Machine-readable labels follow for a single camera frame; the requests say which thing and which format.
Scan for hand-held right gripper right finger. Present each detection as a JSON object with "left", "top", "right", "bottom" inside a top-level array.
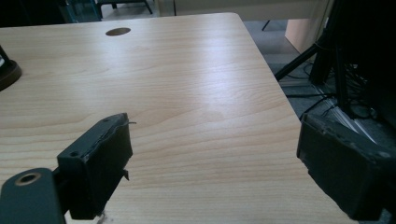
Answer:
[{"left": 296, "top": 113, "right": 396, "bottom": 222}]

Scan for beige wooden cabinet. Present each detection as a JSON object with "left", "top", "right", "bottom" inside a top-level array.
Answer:
[{"left": 156, "top": 0, "right": 332, "bottom": 54}]

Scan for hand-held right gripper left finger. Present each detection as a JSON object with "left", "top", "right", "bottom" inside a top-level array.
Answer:
[{"left": 57, "top": 112, "right": 134, "bottom": 220}]

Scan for round table cable hole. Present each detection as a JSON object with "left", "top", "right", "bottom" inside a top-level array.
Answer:
[{"left": 105, "top": 27, "right": 132, "bottom": 37}]

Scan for dark brown wire cup holder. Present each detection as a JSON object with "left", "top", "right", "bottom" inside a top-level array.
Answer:
[{"left": 0, "top": 45, "right": 23, "bottom": 92}]

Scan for black tripod stand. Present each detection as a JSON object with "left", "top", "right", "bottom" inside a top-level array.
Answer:
[{"left": 275, "top": 0, "right": 356, "bottom": 118}]

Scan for black floor cables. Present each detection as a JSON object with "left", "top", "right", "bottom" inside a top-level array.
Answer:
[{"left": 285, "top": 60, "right": 379, "bottom": 122}]

